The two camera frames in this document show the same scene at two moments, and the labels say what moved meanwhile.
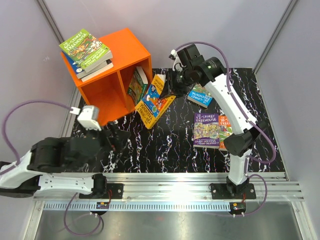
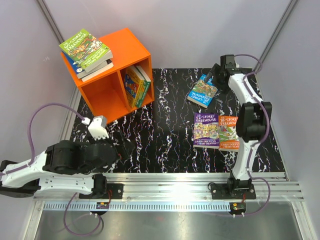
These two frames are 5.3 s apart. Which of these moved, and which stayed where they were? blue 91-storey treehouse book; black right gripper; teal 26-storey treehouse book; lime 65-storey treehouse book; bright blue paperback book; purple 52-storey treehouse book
Moved: black right gripper; bright blue paperback book
Stayed: lime 65-storey treehouse book; purple 52-storey treehouse book; blue 91-storey treehouse book; teal 26-storey treehouse book
